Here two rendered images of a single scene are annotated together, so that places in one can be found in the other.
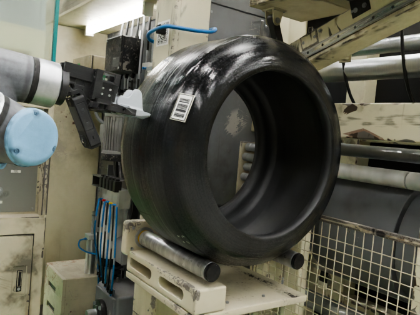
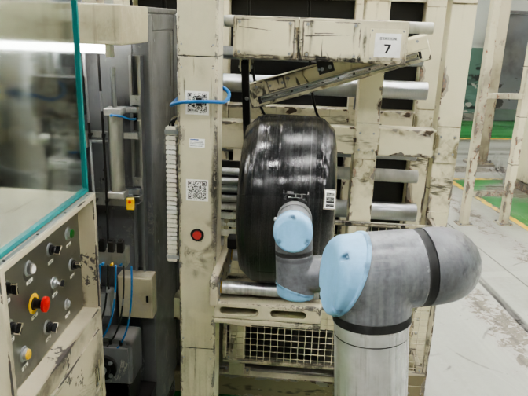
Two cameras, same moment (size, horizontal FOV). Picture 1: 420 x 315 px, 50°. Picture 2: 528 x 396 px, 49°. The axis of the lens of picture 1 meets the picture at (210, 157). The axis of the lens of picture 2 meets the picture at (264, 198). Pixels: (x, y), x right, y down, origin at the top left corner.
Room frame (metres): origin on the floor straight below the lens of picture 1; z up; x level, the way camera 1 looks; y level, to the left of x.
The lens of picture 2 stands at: (0.08, 1.46, 1.77)
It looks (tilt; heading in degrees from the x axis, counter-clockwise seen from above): 17 degrees down; 309
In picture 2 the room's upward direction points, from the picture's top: 2 degrees clockwise
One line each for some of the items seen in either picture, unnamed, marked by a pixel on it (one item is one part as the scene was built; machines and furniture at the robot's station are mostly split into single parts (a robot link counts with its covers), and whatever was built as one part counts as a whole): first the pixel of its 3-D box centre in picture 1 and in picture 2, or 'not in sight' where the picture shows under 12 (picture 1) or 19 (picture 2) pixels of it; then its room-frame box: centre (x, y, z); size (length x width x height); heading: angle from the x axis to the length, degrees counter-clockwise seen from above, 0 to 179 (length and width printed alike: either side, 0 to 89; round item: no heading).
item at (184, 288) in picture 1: (171, 277); (268, 306); (1.17, 0.07, 0.83); 0.36 x 0.09 x 0.06; 35
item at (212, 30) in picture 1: (181, 33); (200, 96); (1.45, 0.12, 1.52); 0.19 x 0.19 x 0.06; 35
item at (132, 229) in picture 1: (183, 234); (222, 269); (1.40, 0.06, 0.90); 0.40 x 0.03 x 0.10; 125
